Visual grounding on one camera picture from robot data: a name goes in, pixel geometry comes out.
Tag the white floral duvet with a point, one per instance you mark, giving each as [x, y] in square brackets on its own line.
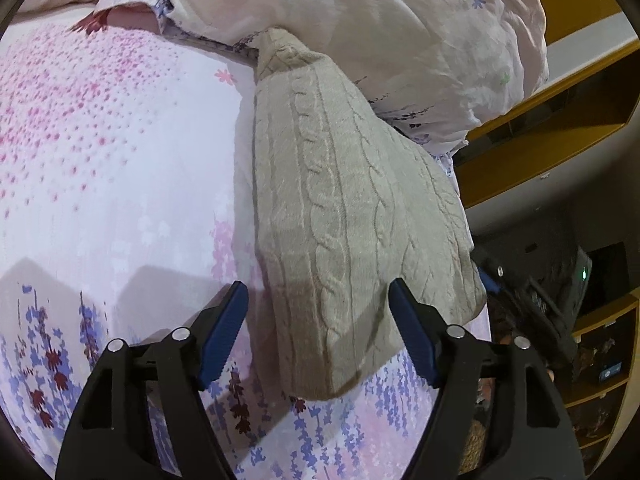
[380, 25]

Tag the wooden shelf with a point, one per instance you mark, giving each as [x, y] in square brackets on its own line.
[605, 385]

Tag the black box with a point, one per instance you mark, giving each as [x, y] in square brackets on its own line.
[607, 280]

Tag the floral bed sheet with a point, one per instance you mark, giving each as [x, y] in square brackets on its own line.
[100, 135]

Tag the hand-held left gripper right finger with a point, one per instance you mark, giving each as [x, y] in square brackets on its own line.
[412, 327]

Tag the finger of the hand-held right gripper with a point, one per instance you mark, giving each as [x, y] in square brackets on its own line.
[492, 280]

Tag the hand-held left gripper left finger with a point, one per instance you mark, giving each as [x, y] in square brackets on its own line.
[227, 327]

